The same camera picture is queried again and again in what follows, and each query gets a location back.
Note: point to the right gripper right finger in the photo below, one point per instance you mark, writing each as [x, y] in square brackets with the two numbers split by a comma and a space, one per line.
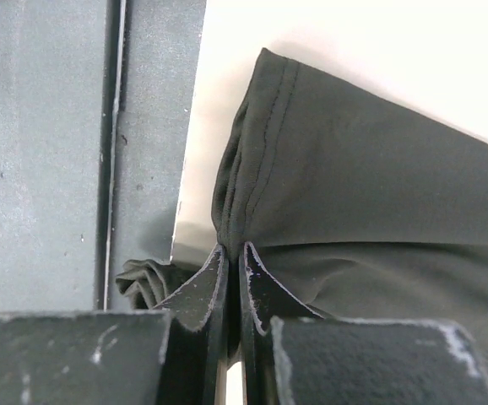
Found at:
[293, 355]

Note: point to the black brushstroke print t-shirt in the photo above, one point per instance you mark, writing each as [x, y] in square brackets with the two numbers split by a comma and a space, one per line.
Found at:
[359, 207]

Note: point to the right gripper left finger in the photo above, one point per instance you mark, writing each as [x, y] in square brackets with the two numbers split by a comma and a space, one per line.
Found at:
[175, 353]

